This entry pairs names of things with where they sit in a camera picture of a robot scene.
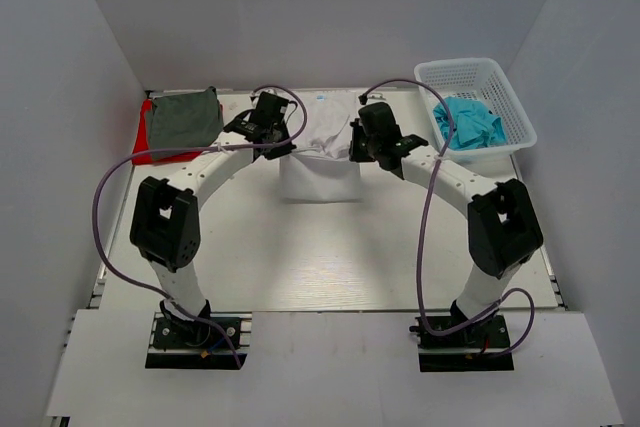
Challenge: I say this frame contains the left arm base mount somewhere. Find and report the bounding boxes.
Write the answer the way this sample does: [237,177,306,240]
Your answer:
[145,312,252,370]

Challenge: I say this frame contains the white t shirt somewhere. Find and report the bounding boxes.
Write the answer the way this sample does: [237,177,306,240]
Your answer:
[279,90,362,203]

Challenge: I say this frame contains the blue t shirt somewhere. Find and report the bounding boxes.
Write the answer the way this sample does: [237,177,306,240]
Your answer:
[433,97,507,151]

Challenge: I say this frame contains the white plastic basket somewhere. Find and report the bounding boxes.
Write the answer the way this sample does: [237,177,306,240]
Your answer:
[414,58,537,163]

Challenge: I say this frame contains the folded grey t shirt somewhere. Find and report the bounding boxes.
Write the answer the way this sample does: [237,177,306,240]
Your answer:
[144,87,224,150]

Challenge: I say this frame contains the folded red t shirt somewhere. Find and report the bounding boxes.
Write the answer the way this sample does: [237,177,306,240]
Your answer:
[132,99,200,166]

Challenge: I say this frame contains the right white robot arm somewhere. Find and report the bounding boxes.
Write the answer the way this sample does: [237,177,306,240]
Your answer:
[349,101,543,346]

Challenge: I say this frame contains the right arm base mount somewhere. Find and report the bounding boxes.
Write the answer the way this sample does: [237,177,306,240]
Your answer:
[409,315,514,373]

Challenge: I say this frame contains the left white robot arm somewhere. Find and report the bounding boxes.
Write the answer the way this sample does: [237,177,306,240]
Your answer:
[130,90,307,346]

